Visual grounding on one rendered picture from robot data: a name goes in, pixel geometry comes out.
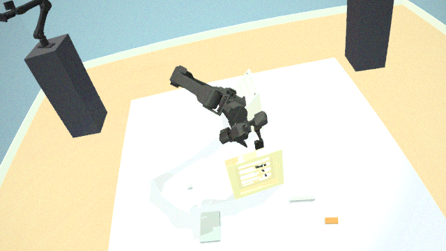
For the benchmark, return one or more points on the orange rectangular block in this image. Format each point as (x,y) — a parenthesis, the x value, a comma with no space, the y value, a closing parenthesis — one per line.
(333,220)

